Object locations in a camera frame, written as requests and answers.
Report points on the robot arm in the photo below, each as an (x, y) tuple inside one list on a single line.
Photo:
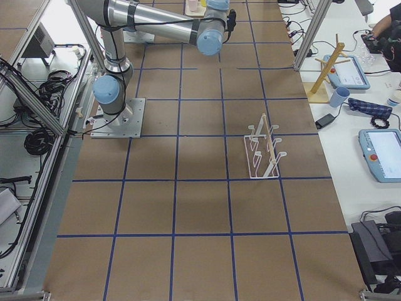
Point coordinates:
[(113, 17)]

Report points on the pink plastic cup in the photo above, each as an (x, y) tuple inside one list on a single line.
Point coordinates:
[(192, 5)]

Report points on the light blue cup on desk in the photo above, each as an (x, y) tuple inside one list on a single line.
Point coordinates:
[(339, 96)]

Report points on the white paper cup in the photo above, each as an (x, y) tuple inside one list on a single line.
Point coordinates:
[(394, 99)]

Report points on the wooden mug tree stand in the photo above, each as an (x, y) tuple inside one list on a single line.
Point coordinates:
[(316, 94)]

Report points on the black power adapter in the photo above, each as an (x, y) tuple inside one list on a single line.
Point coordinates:
[(324, 121)]

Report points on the cream serving tray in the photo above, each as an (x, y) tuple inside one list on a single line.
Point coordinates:
[(198, 13)]

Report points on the blue teach pendant far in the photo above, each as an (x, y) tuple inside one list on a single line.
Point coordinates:
[(348, 73)]

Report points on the blue teach pendant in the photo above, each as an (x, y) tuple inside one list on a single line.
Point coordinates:
[(348, 73), (381, 150)]

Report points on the blue plaid cloth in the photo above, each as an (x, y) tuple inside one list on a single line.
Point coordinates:
[(375, 110)]

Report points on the blue teach pendant near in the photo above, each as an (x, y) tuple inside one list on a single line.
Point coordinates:
[(381, 150)]

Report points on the white wire cup rack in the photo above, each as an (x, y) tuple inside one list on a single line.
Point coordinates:
[(261, 155)]

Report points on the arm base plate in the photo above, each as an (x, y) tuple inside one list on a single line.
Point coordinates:
[(137, 37), (127, 125)]

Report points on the aluminium frame post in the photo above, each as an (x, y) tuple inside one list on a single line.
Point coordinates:
[(317, 19)]

